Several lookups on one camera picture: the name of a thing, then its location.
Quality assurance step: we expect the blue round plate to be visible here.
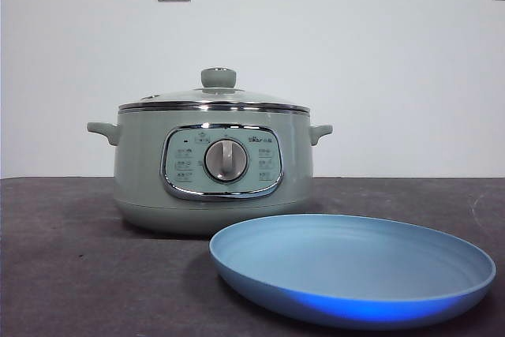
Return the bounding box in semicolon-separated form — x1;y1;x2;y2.
208;213;497;331

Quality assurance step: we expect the glass lid with green knob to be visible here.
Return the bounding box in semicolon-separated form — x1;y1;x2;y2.
118;67;309;114

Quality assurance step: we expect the green electric steamer pot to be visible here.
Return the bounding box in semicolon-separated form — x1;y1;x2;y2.
86;106;334;238

